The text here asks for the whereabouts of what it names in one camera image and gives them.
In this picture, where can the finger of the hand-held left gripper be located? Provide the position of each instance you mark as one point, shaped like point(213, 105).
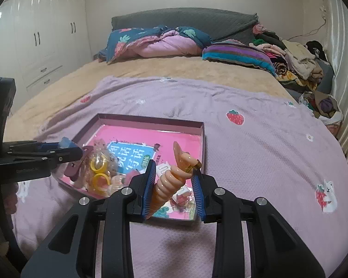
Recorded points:
point(66, 154)
point(32, 146)

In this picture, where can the pale striped curtain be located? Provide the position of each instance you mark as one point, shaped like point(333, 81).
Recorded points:
point(345, 63)

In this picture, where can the beige bed sheet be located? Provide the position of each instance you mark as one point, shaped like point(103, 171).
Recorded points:
point(177, 69)

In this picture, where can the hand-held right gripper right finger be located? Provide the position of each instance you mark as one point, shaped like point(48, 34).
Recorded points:
point(197, 197)

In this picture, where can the pink and teal quilt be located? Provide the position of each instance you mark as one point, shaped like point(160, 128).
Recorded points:
point(168, 45)

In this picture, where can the maroon hair clip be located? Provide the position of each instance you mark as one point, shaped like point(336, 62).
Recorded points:
point(75, 170)

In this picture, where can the shallow dark cardboard box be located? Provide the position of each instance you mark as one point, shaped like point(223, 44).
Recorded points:
point(148, 121)

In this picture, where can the purple strawberry blanket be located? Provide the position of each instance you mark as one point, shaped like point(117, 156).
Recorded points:
point(264, 165)

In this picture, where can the grey padded headboard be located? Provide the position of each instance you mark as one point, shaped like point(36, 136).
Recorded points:
point(220, 20)

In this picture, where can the striped purple pillow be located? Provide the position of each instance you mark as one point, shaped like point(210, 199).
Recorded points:
point(237, 55)

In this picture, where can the basket of clothes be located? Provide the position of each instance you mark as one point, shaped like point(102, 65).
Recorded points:
point(324, 105)

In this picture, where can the bag of yellow hair rings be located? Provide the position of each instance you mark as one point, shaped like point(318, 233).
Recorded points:
point(98, 166)

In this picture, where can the white wardrobe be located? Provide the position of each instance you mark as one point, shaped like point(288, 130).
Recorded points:
point(46, 20)

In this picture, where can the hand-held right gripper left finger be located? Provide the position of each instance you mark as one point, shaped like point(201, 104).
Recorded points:
point(150, 191)

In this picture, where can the pile of clothes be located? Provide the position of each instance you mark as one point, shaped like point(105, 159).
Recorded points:
point(301, 58)

